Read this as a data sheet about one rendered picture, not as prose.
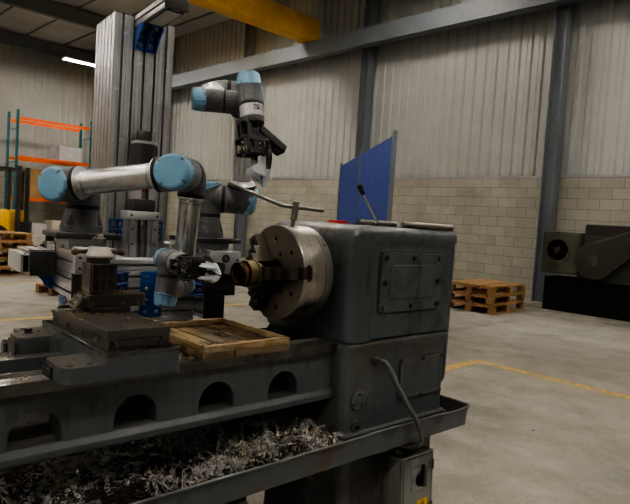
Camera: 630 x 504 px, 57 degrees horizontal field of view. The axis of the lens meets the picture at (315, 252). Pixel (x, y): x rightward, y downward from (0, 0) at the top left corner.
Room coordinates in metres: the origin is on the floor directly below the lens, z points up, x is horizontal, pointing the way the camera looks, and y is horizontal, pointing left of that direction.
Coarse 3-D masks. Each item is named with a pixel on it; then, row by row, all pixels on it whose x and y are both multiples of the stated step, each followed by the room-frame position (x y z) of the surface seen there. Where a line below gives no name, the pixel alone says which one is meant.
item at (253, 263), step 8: (240, 264) 1.80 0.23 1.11; (248, 264) 1.81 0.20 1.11; (256, 264) 1.83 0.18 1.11; (232, 272) 1.83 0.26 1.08; (240, 272) 1.86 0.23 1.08; (248, 272) 1.80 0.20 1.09; (256, 272) 1.81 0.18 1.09; (232, 280) 1.83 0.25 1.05; (240, 280) 1.80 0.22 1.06; (248, 280) 1.81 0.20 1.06; (256, 280) 1.82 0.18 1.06
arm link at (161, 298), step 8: (160, 280) 1.91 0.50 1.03; (168, 280) 1.91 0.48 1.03; (176, 280) 1.93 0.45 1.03; (160, 288) 1.91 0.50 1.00; (168, 288) 1.91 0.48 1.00; (176, 288) 1.94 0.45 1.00; (184, 288) 2.01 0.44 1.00; (160, 296) 1.91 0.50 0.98; (168, 296) 1.91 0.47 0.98; (176, 296) 1.94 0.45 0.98; (160, 304) 1.91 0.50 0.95; (168, 304) 1.92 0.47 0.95
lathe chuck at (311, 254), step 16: (272, 240) 1.92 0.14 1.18; (288, 240) 1.86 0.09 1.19; (304, 240) 1.85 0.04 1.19; (272, 256) 1.92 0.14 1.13; (288, 256) 1.86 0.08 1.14; (304, 256) 1.81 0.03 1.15; (320, 256) 1.85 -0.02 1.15; (320, 272) 1.84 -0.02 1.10; (272, 288) 1.91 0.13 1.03; (288, 288) 1.85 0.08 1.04; (304, 288) 1.80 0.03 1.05; (320, 288) 1.85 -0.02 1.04; (272, 304) 1.91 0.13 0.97; (288, 304) 1.85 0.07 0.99; (304, 304) 1.83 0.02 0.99
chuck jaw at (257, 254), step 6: (258, 234) 1.94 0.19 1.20; (252, 240) 1.94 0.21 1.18; (258, 240) 1.92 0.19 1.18; (264, 240) 1.94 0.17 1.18; (252, 246) 1.94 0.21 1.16; (258, 246) 1.91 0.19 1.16; (264, 246) 1.93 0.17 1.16; (252, 252) 1.91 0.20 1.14; (258, 252) 1.89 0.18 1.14; (264, 252) 1.91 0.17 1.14; (270, 252) 1.93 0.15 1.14; (246, 258) 1.89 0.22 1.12; (252, 258) 1.87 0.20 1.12; (258, 258) 1.88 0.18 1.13; (264, 258) 1.89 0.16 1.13; (270, 258) 1.91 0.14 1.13; (264, 264) 1.91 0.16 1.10; (270, 264) 1.94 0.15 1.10
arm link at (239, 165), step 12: (228, 84) 2.25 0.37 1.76; (240, 168) 2.36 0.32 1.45; (228, 180) 2.43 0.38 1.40; (240, 180) 2.38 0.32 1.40; (252, 180) 2.44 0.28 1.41; (228, 192) 2.40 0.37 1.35; (240, 192) 2.38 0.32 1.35; (228, 204) 2.39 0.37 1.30; (240, 204) 2.40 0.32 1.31; (252, 204) 2.41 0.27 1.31
